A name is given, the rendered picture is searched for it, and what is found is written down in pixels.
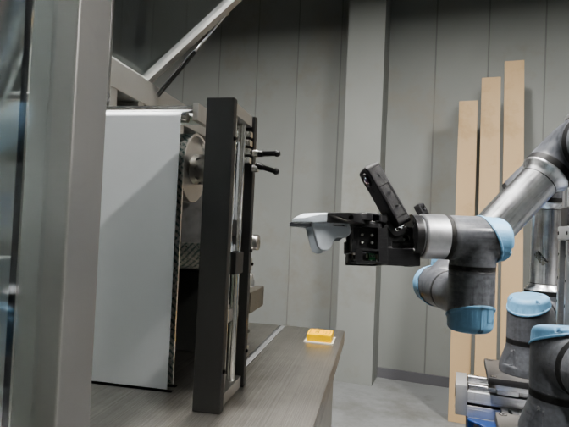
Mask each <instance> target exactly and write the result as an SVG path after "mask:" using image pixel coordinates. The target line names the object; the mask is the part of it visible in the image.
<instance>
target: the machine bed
mask: <svg viewBox="0 0 569 427"><path fill-rule="evenodd" d="M281 326H285V327H284V328H283V329H282V330H281V331H280V332H279V333H278V334H277V335H276V337H275V338H274V339H273V340H272V341H271V342H270V343H269V344H268V345H267V346H266V347H265V348H264V349H263V350H262V351H261V353H260V354H259V355H258V356H257V357H256V358H255V359H254V360H253V361H252V362H251V363H250V364H249V365H248V366H247V367H246V384H245V385H244V386H243V387H240V388H239V389H238V390H237V391H236V393H235V394H234V395H233V396H232V397H231V398H230V399H229V400H228V401H227V402H226V403H225V405H224V406H223V412H222V413H221V414H212V413H199V412H193V411H192V401H193V383H194V365H195V352H188V351H180V350H175V357H174V383H173V384H172V385H171V384H168V390H170V391H172V392H164V391H150V390H143V389H136V388H129V387H121V386H114V385H100V384H93V383H91V407H90V423H89V427H320V424H321V421H322V418H323V413H324V410H325V407H326V404H327V401H328V398H329V393H330V389H331V386H332V384H333V380H334V375H335V372H336V369H337V366H338V362H339V360H340V354H341V352H342V348H343V346H344V342H345V331H344V330H333V331H334V337H335V341H334V344H333V345H327V344H317V343H308V342H304V340H305V339H306V338H307V332H308V331H309V330H310V329H318V328H308V327H298V326H288V325H281ZM277 327H278V325H277V324H259V323H248V329H250V333H248V335H247V345H249V349H248V353H247V354H246V356H248V355H249V354H250V353H251V352H253V351H254V350H255V349H256V348H257V347H258V346H259V345H260V344H261V343H262V342H263V341H264V340H265V339H266V338H267V337H268V336H269V335H270V334H271V333H272V332H273V331H274V330H275V329H276V328H277ZM318 330H328V329H318Z"/></svg>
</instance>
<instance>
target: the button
mask: <svg viewBox="0 0 569 427"><path fill-rule="evenodd" d="M333 338H334V331H333V330H318V329H310V330H309V331H308V332H307V341H315V342H325V343H331V342H332V340H333Z"/></svg>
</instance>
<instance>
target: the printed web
mask: <svg viewBox="0 0 569 427"><path fill-rule="evenodd" d="M193 137H196V138H197V139H198V140H199V141H200V143H201V144H202V148H203V151H204V154H205V141H204V139H203V138H202V136H200V135H199V134H180V151H179V168H178V185H177V203H176V220H175V238H174V271H173V288H172V306H171V323H170V340H169V357H168V384H171V385H172V384H173V383H174V357H175V340H176V323H177V305H178V288H179V271H180V269H199V260H200V242H201V224H202V194H201V196H200V197H199V199H198V200H197V201H196V202H183V185H184V167H185V153H186V149H187V147H188V145H189V142H190V141H191V139H192V138H193Z"/></svg>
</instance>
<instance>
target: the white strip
mask: <svg viewBox="0 0 569 427"><path fill-rule="evenodd" d="M189 121H190V115H189V113H188V112H106V124H105V139H104V155H103V171H102V202H101V218H100V234H99V250H98V265H97V297H96V312H95V329H94V345H93V360H92V377H91V380H92V382H91V383H93V384H100V385H114V386H121V387H129V388H136V389H143V390H150V391H164V392H172V391H170V390H168V357H169V340H170V323H171V306H172V288H173V271H174V238H175V220H176V203H177V185H178V168H179V151H180V123H189ZM98 381H99V382H98ZM105 382H107V383H105ZM112 383H113V384H112ZM120 384H121V385H120ZM134 385H135V386H134ZM141 386H142V387H141ZM148 387H150V388H148ZM155 388H157V389H155ZM163 389H164V390H163Z"/></svg>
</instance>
